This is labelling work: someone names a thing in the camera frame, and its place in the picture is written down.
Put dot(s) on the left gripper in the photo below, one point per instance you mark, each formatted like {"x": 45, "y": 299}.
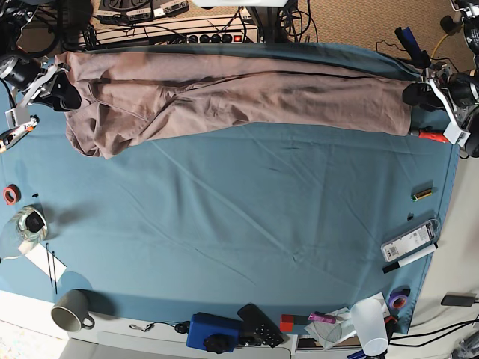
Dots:
{"x": 459, "y": 89}

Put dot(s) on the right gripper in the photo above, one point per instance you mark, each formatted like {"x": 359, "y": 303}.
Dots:
{"x": 19, "y": 73}

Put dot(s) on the orange handled screwdriver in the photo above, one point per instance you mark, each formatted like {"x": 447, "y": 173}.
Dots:
{"x": 431, "y": 135}

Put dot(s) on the pink T-shirt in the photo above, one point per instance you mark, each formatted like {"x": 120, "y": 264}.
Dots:
{"x": 132, "y": 97}

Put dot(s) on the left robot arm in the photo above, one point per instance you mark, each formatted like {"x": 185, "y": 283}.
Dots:
{"x": 468, "y": 25}

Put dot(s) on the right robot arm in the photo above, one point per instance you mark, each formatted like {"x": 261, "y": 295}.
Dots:
{"x": 15, "y": 15}

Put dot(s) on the blue black tool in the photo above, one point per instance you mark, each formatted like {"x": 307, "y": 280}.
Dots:
{"x": 418, "y": 57}

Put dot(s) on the orange white utility knife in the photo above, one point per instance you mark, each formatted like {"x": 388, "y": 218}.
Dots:
{"x": 10, "y": 137}

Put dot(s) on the gold AA battery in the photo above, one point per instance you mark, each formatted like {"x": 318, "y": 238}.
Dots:
{"x": 421, "y": 195}

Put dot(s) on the red tape roll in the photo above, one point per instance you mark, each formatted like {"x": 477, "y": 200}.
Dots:
{"x": 11, "y": 195}

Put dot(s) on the clear plastic case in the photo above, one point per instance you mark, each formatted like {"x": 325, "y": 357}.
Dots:
{"x": 411, "y": 240}

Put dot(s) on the black zip tie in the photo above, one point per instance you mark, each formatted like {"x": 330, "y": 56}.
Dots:
{"x": 51, "y": 267}

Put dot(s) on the black power strip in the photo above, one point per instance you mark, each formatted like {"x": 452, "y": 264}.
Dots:
{"x": 215, "y": 38}

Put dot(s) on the white paper card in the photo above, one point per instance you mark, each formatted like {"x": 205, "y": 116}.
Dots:
{"x": 38, "y": 257}

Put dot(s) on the black white marker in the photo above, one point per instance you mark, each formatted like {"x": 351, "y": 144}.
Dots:
{"x": 410, "y": 259}

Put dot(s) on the blue table cloth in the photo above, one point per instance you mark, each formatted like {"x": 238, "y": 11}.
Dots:
{"x": 288, "y": 217}

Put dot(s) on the black phone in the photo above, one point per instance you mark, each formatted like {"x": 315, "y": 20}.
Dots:
{"x": 458, "y": 301}

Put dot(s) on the purple tape roll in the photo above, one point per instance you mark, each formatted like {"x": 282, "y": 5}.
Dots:
{"x": 398, "y": 298}

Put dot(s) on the grey ceramic mug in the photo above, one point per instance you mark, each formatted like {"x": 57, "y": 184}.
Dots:
{"x": 71, "y": 314}

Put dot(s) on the translucent plastic cup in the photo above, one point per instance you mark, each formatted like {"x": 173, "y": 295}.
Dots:
{"x": 368, "y": 321}

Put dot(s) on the purple tube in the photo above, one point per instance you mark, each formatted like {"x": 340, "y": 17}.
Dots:
{"x": 321, "y": 317}

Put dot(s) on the red black block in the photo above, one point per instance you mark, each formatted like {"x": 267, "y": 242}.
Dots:
{"x": 288, "y": 322}

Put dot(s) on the blue box with knob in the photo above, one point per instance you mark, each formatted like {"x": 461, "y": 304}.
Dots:
{"x": 211, "y": 333}

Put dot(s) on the black remote control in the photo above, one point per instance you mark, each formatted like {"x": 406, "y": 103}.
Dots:
{"x": 257, "y": 321}

